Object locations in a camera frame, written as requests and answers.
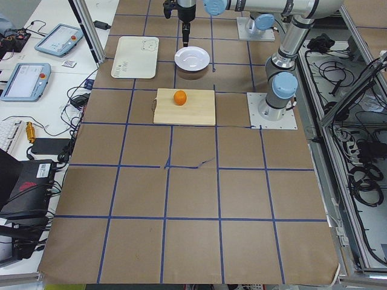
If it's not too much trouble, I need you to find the teach pendant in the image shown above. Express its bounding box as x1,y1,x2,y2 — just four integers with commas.
1,63,51,102
34,24,83,57

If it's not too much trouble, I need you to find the wooden cutting board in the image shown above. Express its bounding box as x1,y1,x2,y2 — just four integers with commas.
154,88,216,126

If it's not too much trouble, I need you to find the teach pendant lower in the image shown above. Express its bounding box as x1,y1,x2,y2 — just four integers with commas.
1,63,51,102

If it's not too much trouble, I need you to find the aluminium frame post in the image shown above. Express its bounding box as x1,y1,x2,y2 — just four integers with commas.
68,0,106,65

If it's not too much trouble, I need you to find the gold metal cylinder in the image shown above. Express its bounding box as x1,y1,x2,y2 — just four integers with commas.
25,122,36,144

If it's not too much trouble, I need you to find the cream rectangular tray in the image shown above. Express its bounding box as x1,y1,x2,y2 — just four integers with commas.
111,36,159,79

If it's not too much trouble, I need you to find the white round plate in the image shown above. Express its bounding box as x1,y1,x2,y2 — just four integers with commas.
174,47,210,72

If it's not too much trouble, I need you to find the black power adapter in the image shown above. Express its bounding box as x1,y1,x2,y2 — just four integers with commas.
31,138,70,155

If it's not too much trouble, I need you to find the black power brick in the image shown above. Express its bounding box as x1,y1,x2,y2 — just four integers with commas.
93,21,111,30

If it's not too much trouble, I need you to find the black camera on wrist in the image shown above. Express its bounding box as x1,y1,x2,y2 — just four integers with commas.
163,0,177,19

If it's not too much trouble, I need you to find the brown paper table cover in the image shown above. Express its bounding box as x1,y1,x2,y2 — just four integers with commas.
39,1,338,285

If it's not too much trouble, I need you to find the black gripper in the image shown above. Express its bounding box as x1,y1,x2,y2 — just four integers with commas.
177,0,195,47

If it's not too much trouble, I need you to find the orange fruit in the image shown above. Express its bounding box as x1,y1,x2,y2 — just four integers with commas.
173,90,187,106

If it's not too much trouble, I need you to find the teach pendant upper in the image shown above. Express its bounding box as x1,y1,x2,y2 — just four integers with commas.
34,24,83,57

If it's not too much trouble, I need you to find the white keyboard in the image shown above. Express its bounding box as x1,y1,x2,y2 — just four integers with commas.
0,120,26,155

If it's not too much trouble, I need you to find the small printed card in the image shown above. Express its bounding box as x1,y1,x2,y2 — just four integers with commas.
62,60,77,68

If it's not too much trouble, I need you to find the black router box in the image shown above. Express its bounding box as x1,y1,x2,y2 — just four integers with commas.
1,158,56,220

